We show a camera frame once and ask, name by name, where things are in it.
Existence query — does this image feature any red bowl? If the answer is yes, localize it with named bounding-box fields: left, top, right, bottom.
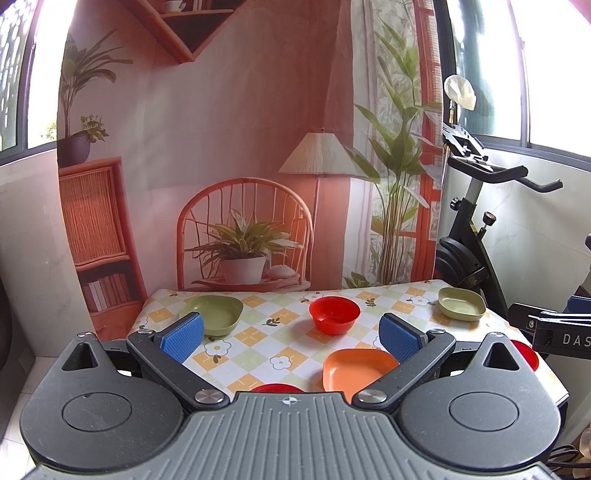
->
left=308, top=296, right=361, bottom=336
left=250, top=383, right=304, bottom=394
left=512, top=340, right=540, bottom=372

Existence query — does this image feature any green square plate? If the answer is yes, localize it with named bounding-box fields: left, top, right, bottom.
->
left=438, top=287, right=487, bottom=322
left=178, top=295, right=243, bottom=337

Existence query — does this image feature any orange square plate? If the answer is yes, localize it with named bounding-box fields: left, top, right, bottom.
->
left=322, top=349, right=399, bottom=398

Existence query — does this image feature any red bowl front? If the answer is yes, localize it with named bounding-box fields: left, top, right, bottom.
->
left=250, top=383, right=304, bottom=394

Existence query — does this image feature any checkered floral tablecloth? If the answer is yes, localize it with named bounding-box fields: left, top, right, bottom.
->
left=126, top=278, right=570, bottom=407

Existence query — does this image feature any black exercise bike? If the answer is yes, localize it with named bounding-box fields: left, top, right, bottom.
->
left=434, top=121, right=565, bottom=319

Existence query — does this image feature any printed room backdrop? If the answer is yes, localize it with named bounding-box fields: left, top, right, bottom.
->
left=57, top=1, right=442, bottom=340

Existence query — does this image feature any white cloth on bike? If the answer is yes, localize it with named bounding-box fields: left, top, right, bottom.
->
left=444, top=74, right=477, bottom=111

